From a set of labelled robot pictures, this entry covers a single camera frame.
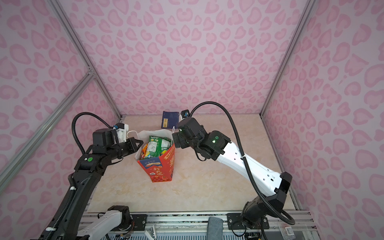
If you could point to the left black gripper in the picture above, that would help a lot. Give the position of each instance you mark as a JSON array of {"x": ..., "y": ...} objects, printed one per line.
[{"x": 130, "y": 141}]

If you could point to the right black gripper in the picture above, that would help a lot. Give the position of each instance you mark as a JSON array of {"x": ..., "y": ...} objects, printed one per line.
[{"x": 180, "y": 135}]

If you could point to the red white paper bag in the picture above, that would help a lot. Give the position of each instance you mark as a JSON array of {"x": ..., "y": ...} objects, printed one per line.
[{"x": 159, "y": 169}]

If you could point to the green spring tea packet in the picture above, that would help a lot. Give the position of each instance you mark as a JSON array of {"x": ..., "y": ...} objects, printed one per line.
[{"x": 157, "y": 146}]

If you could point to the pink Fox's candy packet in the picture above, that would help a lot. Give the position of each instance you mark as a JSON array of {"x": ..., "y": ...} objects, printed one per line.
[{"x": 144, "y": 152}]

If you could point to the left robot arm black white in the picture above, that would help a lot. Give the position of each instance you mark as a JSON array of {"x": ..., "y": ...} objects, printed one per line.
[{"x": 65, "y": 224}]

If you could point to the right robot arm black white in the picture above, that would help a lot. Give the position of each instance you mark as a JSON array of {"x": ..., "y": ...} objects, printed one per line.
[{"x": 271, "y": 187}]

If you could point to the grey cloth roll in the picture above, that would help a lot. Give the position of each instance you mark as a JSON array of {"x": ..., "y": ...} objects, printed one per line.
[{"x": 215, "y": 229}]

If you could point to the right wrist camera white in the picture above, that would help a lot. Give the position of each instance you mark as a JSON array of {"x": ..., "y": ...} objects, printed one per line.
[{"x": 185, "y": 114}]

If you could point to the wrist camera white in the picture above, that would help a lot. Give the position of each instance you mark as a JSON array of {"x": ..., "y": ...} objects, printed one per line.
[
  {"x": 120, "y": 132},
  {"x": 185, "y": 114}
]

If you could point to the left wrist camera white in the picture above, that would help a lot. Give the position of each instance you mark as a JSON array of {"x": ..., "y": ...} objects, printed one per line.
[{"x": 120, "y": 132}]

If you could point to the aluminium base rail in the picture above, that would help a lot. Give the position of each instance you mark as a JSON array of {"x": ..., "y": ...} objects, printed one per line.
[{"x": 193, "y": 226}]

